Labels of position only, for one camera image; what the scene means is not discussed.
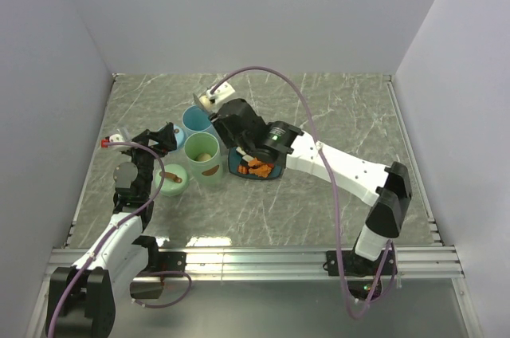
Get metal tongs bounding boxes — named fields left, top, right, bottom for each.
left=193, top=94, right=218, bottom=118

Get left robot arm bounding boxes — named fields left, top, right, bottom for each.
left=45, top=123, right=178, bottom=337

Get orange fried chicken piece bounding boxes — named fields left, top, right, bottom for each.
left=248, top=158, right=274, bottom=178

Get aluminium rail frame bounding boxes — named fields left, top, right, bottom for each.
left=23, top=73, right=485, bottom=338

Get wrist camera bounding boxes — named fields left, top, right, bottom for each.
left=100, top=128, right=131, bottom=151
left=206, top=81, right=236, bottom=104

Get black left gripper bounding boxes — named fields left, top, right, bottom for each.
left=125, top=122, right=176, bottom=197

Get white round bun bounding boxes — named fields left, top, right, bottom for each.
left=199, top=96, right=214, bottom=110

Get green canister lid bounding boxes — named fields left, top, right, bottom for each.
left=154, top=164, right=190, bottom=197

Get red sausage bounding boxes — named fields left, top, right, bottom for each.
left=237, top=165, right=249, bottom=175

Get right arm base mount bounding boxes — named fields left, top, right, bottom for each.
left=323, top=250, right=398, bottom=301

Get blue cylindrical canister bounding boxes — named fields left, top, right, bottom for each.
left=182, top=105, right=217, bottom=137

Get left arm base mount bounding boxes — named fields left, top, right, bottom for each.
left=130, top=236, right=186, bottom=304

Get green cylindrical canister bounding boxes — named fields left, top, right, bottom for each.
left=184, top=132, right=223, bottom=186

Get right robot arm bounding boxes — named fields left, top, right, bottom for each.
left=209, top=99, right=412, bottom=274

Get blue canister lid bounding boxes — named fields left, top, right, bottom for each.
left=173, top=124, right=186, bottom=151

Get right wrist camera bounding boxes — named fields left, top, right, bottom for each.
left=206, top=81, right=236, bottom=104

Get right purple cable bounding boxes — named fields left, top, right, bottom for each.
left=210, top=65, right=399, bottom=320

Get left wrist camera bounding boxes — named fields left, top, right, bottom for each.
left=100, top=128, right=131, bottom=151

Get teal square plate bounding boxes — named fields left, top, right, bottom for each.
left=228, top=147, right=283, bottom=181

